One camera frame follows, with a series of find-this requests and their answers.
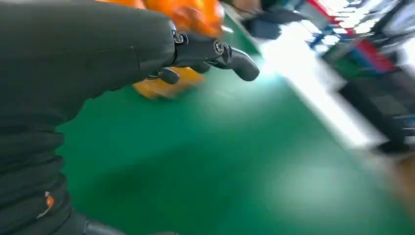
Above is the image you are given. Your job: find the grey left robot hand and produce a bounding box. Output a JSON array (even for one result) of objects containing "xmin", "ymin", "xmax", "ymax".
[{"xmin": 0, "ymin": 0, "xmax": 261, "ymax": 134}]

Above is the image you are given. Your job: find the orange drink bottle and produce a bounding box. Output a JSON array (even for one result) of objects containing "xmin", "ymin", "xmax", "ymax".
[{"xmin": 97, "ymin": 0, "xmax": 225, "ymax": 100}]

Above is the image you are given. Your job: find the green table mat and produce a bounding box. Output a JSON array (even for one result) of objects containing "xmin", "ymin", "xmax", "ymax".
[{"xmin": 56, "ymin": 9, "xmax": 415, "ymax": 235}]

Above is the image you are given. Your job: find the person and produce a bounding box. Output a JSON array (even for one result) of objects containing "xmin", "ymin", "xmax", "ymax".
[{"xmin": 228, "ymin": 0, "xmax": 307, "ymax": 40}]

